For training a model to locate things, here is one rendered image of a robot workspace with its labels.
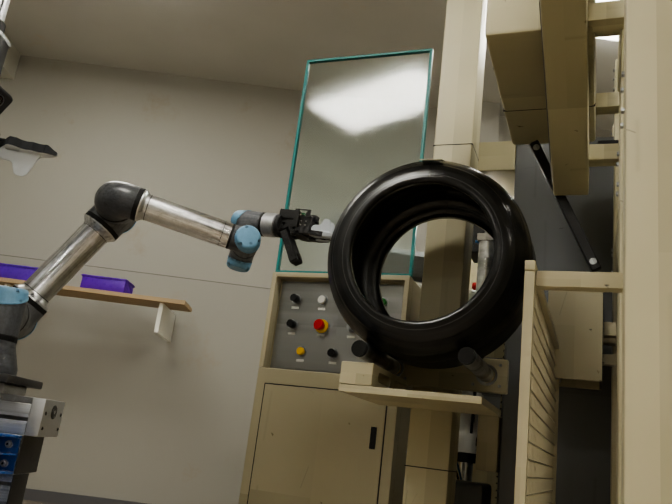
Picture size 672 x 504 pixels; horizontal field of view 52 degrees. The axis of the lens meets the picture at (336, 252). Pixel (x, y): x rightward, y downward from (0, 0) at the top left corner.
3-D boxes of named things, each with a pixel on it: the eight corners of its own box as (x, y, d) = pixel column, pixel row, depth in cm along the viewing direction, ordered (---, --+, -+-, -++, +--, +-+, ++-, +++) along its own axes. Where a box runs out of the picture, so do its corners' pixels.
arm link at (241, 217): (237, 239, 218) (244, 215, 221) (267, 243, 214) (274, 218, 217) (225, 229, 211) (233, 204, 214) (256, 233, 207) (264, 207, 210)
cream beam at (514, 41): (510, 146, 220) (513, 104, 224) (595, 142, 210) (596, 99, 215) (482, 36, 165) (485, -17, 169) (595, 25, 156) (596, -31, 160)
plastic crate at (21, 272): (52, 290, 527) (55, 275, 531) (40, 282, 504) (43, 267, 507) (6, 284, 527) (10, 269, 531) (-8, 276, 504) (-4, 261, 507)
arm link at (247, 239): (100, 163, 189) (268, 223, 196) (103, 177, 199) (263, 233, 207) (83, 201, 185) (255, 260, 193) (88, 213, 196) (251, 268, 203)
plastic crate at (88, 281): (132, 300, 527) (135, 286, 530) (124, 293, 505) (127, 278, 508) (88, 294, 527) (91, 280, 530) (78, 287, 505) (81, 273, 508)
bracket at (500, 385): (376, 383, 213) (379, 352, 215) (507, 394, 198) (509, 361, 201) (373, 382, 210) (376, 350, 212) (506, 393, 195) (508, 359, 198)
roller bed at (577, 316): (549, 385, 207) (552, 290, 215) (602, 390, 202) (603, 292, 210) (545, 377, 189) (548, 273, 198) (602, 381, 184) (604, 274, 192)
